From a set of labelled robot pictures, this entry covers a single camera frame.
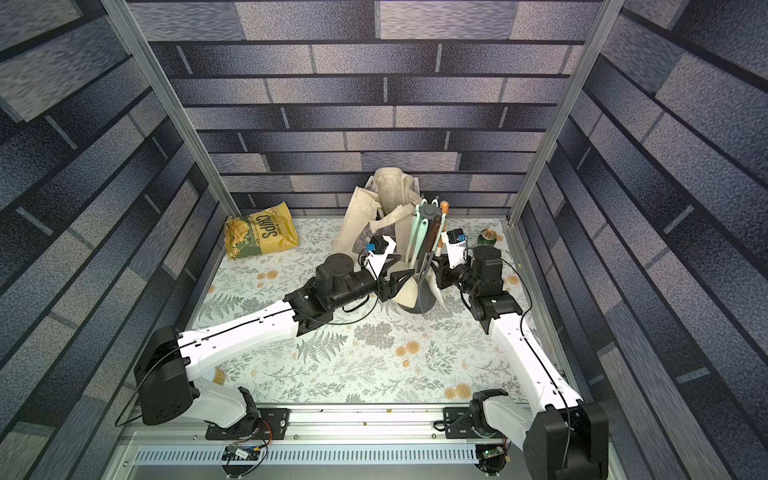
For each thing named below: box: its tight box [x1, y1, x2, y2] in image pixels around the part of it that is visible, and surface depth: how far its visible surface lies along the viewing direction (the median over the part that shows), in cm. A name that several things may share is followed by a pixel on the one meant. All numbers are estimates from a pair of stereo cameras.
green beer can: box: [477, 228, 498, 247], surface depth 102 cm
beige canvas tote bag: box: [331, 167, 421, 261], surface depth 95 cm
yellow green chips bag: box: [224, 201, 299, 260], surface depth 108 cm
